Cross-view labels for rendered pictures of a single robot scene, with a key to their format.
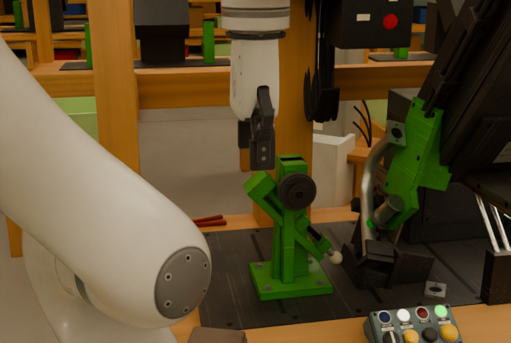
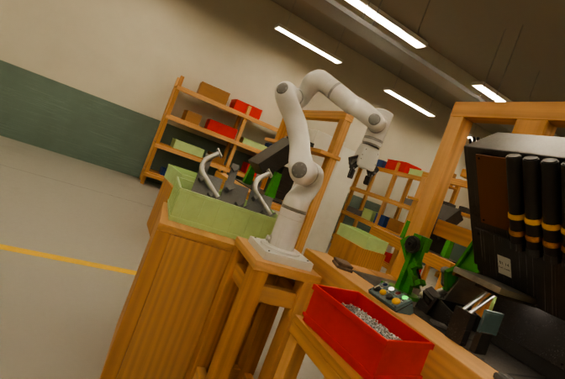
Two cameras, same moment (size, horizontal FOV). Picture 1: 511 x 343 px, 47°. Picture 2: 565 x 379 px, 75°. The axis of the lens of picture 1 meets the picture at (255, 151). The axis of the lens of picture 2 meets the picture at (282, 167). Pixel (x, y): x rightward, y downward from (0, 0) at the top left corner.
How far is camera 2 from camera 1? 1.47 m
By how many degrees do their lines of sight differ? 75
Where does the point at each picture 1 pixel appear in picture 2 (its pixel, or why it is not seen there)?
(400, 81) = not seen: outside the picture
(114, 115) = (414, 225)
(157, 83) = (443, 225)
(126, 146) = not seen: hidden behind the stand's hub
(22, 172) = (291, 137)
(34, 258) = not seen: hidden behind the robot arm
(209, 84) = (463, 234)
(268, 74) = (360, 151)
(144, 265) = (294, 160)
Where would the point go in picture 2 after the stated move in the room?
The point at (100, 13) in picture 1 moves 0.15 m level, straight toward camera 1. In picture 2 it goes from (427, 186) to (411, 177)
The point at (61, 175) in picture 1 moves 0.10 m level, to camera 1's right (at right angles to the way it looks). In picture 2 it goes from (295, 140) to (303, 141)
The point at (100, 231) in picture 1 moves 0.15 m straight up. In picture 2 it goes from (294, 152) to (306, 120)
